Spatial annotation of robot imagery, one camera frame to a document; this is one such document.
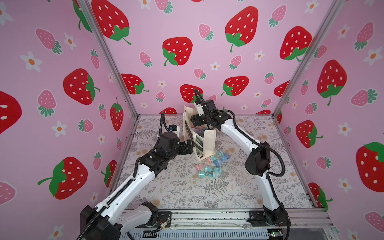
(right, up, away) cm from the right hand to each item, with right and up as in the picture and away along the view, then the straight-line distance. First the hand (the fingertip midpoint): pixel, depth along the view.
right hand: (191, 119), depth 89 cm
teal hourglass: (+6, -34, -1) cm, 34 cm away
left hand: (-1, -13, -12) cm, 18 cm away
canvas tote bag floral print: (+7, -14, -9) cm, 18 cm away
